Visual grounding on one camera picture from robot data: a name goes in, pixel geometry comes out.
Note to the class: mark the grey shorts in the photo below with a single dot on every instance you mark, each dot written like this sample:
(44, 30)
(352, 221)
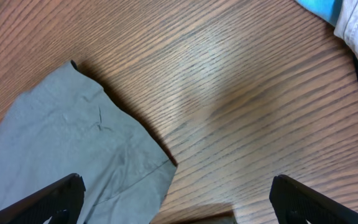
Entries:
(67, 124)

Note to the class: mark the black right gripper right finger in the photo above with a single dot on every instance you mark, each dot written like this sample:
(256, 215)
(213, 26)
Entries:
(294, 202)

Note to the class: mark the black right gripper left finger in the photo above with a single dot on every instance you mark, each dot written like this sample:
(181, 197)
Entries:
(60, 202)

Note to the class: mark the light blue cloth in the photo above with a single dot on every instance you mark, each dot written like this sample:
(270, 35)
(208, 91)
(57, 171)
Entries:
(328, 10)

